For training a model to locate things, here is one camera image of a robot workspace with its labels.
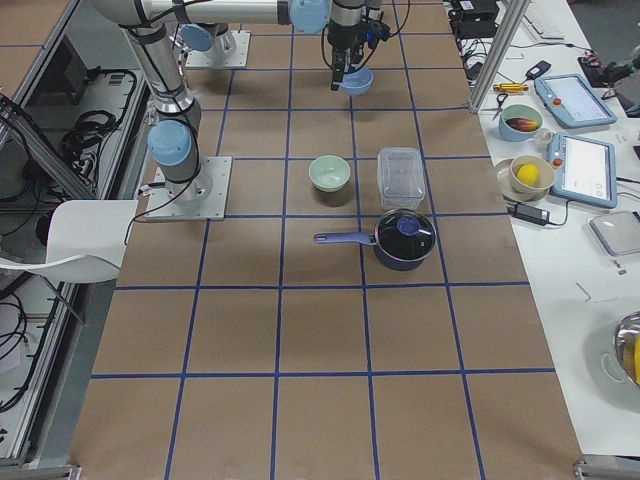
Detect green bowl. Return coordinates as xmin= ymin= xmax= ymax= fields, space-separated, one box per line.
xmin=308 ymin=155 xmax=351 ymax=192

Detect yellow lemon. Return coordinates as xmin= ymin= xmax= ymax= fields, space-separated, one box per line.
xmin=516 ymin=163 xmax=540 ymax=187

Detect teach pendant tablet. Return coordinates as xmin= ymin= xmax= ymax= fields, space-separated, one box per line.
xmin=547 ymin=133 xmax=618 ymax=209
xmin=534 ymin=74 xmax=617 ymax=128

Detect far teach pendant tablet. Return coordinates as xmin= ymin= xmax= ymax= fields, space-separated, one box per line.
xmin=534 ymin=74 xmax=617 ymax=128

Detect dark blue saucepan with lid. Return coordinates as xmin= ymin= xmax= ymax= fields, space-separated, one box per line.
xmin=314 ymin=208 xmax=436 ymax=271

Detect scissors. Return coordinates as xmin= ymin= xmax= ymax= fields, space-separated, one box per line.
xmin=493 ymin=92 xmax=508 ymax=120

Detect white kitchen scale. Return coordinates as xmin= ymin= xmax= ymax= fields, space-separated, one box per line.
xmin=588 ymin=211 xmax=640 ymax=256

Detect beige bowl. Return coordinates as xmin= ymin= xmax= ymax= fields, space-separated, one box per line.
xmin=508 ymin=155 xmax=555 ymax=195

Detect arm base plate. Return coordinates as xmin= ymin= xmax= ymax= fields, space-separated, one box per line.
xmin=144 ymin=156 xmax=232 ymax=222
xmin=181 ymin=25 xmax=251 ymax=70

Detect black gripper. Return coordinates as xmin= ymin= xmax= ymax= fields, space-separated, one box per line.
xmin=328 ymin=0 xmax=365 ymax=91

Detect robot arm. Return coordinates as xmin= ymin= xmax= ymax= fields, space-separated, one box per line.
xmin=94 ymin=1 xmax=381 ymax=119
xmin=174 ymin=23 xmax=237 ymax=56

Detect aluminium frame post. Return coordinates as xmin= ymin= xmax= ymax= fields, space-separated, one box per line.
xmin=468 ymin=0 xmax=530 ymax=113

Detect steel mixing bowl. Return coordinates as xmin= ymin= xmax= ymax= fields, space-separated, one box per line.
xmin=614 ymin=312 xmax=639 ymax=386

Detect black power adapter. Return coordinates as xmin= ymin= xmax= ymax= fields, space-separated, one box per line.
xmin=507 ymin=203 xmax=550 ymax=226

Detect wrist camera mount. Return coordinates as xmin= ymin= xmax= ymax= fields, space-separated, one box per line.
xmin=365 ymin=18 xmax=391 ymax=51

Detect near teach pendant tablet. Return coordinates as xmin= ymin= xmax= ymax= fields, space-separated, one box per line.
xmin=547 ymin=133 xmax=618 ymax=209

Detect light blue fruit bowl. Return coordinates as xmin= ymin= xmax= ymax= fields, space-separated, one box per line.
xmin=498 ymin=104 xmax=543 ymax=142

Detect clear plastic lidded container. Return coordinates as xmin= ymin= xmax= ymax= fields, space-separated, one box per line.
xmin=377 ymin=147 xmax=426 ymax=210

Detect white chair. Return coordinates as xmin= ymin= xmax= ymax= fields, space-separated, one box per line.
xmin=1 ymin=200 xmax=138 ymax=284

